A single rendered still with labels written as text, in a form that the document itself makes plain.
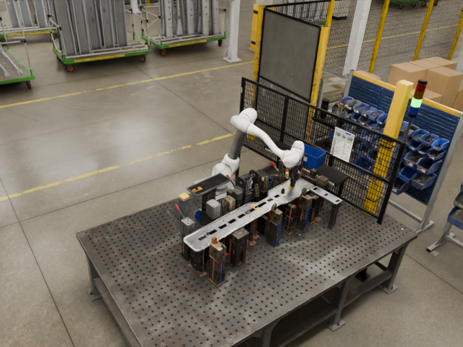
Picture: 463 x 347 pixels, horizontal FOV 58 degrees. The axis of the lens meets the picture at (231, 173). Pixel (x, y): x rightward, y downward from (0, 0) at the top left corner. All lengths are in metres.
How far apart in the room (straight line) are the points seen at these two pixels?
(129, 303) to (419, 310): 2.69
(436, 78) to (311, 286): 4.98
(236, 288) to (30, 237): 2.59
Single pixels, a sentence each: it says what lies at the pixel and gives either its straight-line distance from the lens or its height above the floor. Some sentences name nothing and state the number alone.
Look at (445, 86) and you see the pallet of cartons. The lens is 7.50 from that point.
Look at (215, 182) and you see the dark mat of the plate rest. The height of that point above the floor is 1.16.
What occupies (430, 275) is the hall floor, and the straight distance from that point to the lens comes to 4.91.
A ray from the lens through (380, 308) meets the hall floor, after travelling 4.37.
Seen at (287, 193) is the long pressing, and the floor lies 1.00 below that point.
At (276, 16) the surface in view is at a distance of 5.85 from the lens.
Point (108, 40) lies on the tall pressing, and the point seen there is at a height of 0.46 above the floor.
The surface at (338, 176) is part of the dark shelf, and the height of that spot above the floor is 1.03.
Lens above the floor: 3.12
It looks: 33 degrees down
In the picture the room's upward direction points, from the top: 3 degrees clockwise
